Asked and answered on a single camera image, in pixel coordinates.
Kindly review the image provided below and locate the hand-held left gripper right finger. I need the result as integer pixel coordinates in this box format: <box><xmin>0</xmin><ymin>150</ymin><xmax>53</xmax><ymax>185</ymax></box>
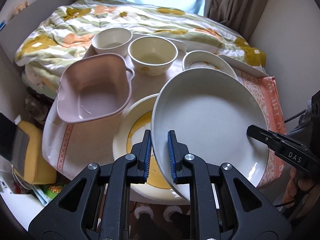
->
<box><xmin>168</xmin><ymin>131</ymin><xmax>292</xmax><ymax>240</ymax></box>

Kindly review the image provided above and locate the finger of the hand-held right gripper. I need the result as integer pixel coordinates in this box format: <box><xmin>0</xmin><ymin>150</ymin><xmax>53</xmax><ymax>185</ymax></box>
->
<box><xmin>246</xmin><ymin>124</ymin><xmax>283</xmax><ymax>153</ymax></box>

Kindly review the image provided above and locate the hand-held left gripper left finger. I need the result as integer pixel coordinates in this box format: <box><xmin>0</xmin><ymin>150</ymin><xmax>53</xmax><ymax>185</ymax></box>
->
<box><xmin>29</xmin><ymin>129</ymin><xmax>151</xmax><ymax>240</ymax></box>

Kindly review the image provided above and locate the yellow print plate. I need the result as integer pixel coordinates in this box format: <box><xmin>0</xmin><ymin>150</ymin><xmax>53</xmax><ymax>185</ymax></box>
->
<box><xmin>112</xmin><ymin>94</ymin><xmax>187</xmax><ymax>200</ymax></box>

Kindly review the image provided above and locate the large white plate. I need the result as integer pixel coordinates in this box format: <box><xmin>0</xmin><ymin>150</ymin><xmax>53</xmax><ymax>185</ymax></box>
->
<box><xmin>151</xmin><ymin>69</ymin><xmax>269</xmax><ymax>202</ymax></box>

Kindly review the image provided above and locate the pink square bowl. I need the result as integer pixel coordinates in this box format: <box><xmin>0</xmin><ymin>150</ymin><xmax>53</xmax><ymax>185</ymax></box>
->
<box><xmin>56</xmin><ymin>53</ymin><xmax>135</xmax><ymax>124</ymax></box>

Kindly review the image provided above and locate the small duck print plate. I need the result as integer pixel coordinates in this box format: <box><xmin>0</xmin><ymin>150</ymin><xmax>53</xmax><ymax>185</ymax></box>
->
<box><xmin>182</xmin><ymin>51</ymin><xmax>238</xmax><ymax>79</ymax></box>

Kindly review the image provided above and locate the cream bowl with print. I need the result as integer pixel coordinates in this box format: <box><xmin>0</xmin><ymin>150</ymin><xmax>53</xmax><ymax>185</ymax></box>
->
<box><xmin>128</xmin><ymin>37</ymin><xmax>178</xmax><ymax>76</ymax></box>

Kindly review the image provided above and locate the white ribbed bowl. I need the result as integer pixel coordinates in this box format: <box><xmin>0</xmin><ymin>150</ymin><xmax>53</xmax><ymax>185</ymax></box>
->
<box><xmin>92</xmin><ymin>28</ymin><xmax>133</xmax><ymax>57</ymax></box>

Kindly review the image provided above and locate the person's right hand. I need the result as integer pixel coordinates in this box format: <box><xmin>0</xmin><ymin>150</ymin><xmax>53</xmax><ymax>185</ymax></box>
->
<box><xmin>286</xmin><ymin>167</ymin><xmax>317</xmax><ymax>207</ymax></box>

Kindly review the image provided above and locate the white tray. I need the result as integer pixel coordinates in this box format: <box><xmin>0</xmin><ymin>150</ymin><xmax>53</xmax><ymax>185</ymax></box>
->
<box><xmin>82</xmin><ymin>32</ymin><xmax>275</xmax><ymax>78</ymax></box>

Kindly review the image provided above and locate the green printed packet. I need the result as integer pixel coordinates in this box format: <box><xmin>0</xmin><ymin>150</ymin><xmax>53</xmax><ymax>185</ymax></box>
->
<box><xmin>31</xmin><ymin>183</ymin><xmax>68</xmax><ymax>206</ymax></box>

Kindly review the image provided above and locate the yellow box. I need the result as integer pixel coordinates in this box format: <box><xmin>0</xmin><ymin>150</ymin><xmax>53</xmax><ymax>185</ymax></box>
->
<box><xmin>13</xmin><ymin>121</ymin><xmax>57</xmax><ymax>185</ymax></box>

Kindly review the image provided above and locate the floral blanket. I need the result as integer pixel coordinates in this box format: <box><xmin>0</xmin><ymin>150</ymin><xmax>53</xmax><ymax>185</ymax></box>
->
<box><xmin>15</xmin><ymin>0</ymin><xmax>268</xmax><ymax>100</ymax></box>

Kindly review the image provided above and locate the brown curtain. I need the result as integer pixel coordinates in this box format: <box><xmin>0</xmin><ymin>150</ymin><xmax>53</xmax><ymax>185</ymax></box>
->
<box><xmin>204</xmin><ymin>0</ymin><xmax>263</xmax><ymax>40</ymax></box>

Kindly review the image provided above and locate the black device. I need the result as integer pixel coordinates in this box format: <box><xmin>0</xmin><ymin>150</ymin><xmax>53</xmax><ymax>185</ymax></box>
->
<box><xmin>0</xmin><ymin>112</ymin><xmax>33</xmax><ymax>171</ymax></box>

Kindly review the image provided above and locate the black cable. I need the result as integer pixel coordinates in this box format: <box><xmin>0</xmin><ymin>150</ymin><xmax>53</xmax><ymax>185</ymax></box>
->
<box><xmin>284</xmin><ymin>109</ymin><xmax>309</xmax><ymax>123</ymax></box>

